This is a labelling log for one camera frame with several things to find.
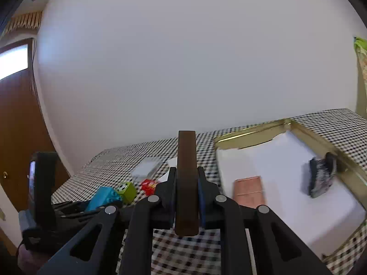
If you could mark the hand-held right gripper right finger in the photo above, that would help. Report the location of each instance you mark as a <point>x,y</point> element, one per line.
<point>202,203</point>

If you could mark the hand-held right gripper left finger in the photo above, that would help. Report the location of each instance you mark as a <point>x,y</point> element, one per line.
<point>166,203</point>

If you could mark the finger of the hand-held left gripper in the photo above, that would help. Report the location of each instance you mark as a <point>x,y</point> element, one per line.
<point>71,204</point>
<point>83,215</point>

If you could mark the red toy brick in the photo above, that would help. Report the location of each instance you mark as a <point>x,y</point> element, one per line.
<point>149,186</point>

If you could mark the blue toy brick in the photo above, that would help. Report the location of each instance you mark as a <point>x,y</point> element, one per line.
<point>101,199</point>

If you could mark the brown wooden block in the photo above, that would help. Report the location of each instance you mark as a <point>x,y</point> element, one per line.
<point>186,183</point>

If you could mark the white cardboard box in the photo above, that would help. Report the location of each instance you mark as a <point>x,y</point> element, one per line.
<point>172,163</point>

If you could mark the gold metal tray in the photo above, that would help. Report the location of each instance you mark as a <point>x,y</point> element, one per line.
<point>309,137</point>

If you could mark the green toy brick with eyes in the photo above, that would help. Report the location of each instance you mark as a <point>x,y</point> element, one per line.
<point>127,193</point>

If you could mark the clear plastic box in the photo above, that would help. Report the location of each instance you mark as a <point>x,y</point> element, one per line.
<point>146,168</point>

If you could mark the copper coloured block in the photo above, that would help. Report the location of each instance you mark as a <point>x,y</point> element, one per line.
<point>248,190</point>

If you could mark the brown wooden door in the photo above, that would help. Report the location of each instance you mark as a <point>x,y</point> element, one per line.
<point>17,134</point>

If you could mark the white paper liner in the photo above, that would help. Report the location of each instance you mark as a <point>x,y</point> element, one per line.
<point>286,163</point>

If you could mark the dark speckled block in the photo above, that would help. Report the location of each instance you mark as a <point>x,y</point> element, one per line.
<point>319,180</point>

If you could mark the transom window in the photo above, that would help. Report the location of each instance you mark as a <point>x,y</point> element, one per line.
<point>14,60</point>

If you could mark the checkered tablecloth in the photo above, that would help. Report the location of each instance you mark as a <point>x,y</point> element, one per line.
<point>329,120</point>

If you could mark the striped curtain valance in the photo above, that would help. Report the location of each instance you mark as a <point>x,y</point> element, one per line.
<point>25,21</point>

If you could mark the green printed cloth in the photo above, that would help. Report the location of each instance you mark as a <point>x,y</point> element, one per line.
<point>361,63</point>

